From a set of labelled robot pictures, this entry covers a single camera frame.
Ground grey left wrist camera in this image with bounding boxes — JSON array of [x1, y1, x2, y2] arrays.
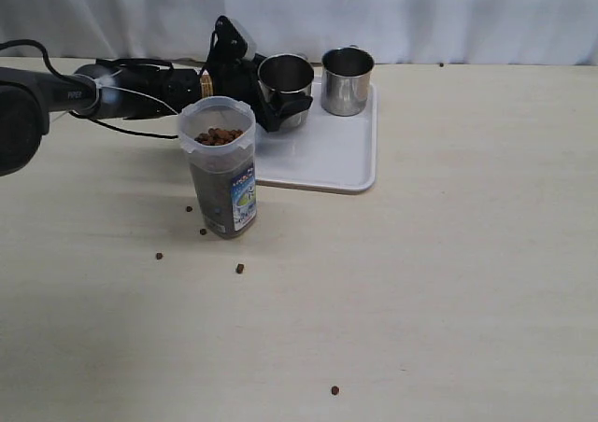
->
[[231, 20, 257, 61]]

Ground clear plastic container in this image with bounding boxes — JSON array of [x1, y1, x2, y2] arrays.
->
[[178, 96, 257, 239]]

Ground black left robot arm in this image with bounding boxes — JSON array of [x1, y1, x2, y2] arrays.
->
[[1, 16, 313, 176]]

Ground white backdrop curtain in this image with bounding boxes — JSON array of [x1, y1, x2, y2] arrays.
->
[[1, 0, 597, 64]]

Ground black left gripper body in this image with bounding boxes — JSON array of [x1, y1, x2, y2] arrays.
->
[[202, 15, 263, 127]]

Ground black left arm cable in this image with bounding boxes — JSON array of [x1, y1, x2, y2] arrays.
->
[[0, 38, 181, 141]]

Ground white plastic tray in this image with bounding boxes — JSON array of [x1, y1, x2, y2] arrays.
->
[[255, 77, 377, 194]]

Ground steel mug with kibble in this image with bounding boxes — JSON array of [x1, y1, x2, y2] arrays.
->
[[320, 46, 375, 117]]

